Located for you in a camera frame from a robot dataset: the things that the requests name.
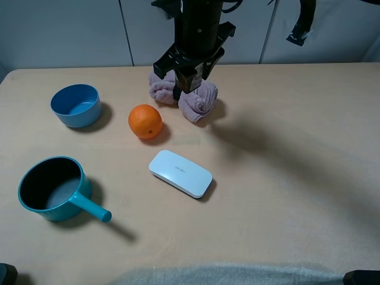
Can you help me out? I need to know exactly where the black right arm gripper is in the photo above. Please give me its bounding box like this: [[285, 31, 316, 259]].
[[151, 1, 236, 80]]

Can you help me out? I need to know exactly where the black left shoulder block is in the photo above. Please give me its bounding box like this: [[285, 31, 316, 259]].
[[0, 263, 18, 285]]

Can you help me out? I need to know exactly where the teal saucepan with handle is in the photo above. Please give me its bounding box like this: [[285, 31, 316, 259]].
[[18, 156, 112, 223]]

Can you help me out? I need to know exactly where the pink rolled towel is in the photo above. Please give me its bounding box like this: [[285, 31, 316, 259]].
[[148, 71, 218, 123]]

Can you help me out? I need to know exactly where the blue plastic bowl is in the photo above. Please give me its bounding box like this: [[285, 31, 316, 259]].
[[50, 84, 102, 128]]

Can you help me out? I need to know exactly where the grey robot base front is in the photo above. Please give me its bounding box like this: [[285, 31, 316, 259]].
[[110, 263, 344, 284]]

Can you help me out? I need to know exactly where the black right shoulder block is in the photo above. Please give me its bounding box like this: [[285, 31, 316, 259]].
[[343, 270, 380, 285]]

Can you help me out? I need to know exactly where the white rectangular case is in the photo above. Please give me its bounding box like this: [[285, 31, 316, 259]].
[[148, 150, 213, 199]]

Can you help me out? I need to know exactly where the black band on towel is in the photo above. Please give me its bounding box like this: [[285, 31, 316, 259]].
[[173, 85, 182, 101]]

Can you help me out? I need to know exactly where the small dark carton box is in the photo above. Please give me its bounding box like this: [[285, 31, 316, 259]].
[[175, 63, 204, 94]]

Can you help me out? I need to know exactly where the orange fruit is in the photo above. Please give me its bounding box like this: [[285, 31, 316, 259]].
[[128, 104, 163, 140]]

